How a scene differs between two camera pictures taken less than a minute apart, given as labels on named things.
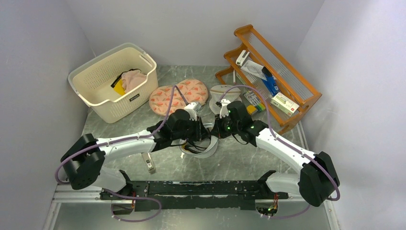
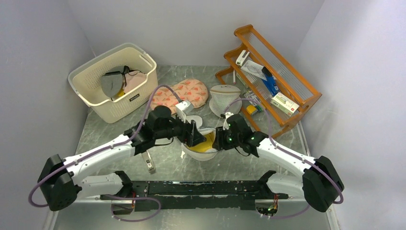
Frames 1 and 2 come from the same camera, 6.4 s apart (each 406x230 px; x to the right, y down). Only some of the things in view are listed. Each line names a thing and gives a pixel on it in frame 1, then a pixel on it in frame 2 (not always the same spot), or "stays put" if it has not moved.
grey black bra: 192,148 to 111,81
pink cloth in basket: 131,78 stays put
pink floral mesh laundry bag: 192,90 stays put
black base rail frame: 201,195 stays put
